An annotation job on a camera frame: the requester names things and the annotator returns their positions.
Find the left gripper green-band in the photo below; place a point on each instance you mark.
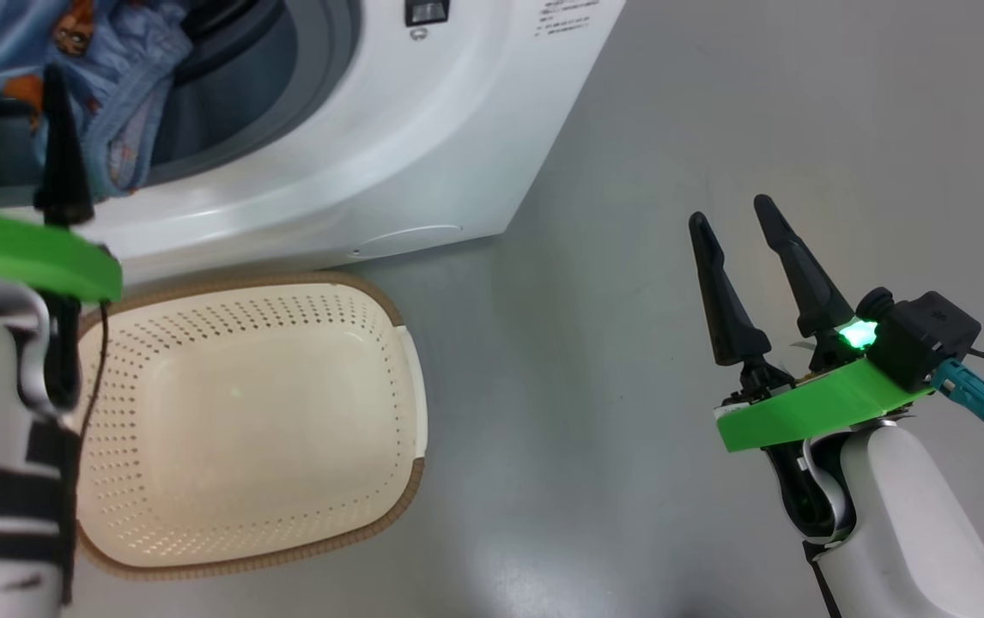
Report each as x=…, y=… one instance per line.
x=20, y=253

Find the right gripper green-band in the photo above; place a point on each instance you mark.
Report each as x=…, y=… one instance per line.
x=810, y=408

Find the blue bear print garment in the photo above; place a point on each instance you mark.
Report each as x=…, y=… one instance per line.
x=123, y=77

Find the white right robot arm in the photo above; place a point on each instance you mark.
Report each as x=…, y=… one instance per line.
x=913, y=524

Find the grey rubber door gasket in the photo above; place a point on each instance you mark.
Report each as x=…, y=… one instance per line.
x=260, y=94

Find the cream perforated laundry basket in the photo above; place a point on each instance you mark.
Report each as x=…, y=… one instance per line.
x=252, y=429

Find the white front-load washing machine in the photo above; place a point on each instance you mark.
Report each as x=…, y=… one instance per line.
x=423, y=146

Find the black door latch slot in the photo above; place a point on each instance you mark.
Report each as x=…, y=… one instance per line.
x=428, y=10

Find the black text notice label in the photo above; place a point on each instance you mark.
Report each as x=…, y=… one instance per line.
x=565, y=15

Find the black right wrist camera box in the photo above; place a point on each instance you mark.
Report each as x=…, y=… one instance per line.
x=926, y=335

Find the teal right camera connector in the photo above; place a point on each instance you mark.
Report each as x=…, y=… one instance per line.
x=973, y=399

